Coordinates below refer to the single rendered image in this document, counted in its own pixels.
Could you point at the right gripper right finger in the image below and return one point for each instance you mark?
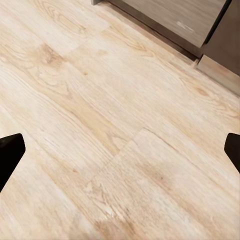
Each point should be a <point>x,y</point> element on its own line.
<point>232,149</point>

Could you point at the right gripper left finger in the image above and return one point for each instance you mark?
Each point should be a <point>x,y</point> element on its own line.
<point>12,148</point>

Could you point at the dishwasher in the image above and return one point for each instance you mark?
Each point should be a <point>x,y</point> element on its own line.
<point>188,23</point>

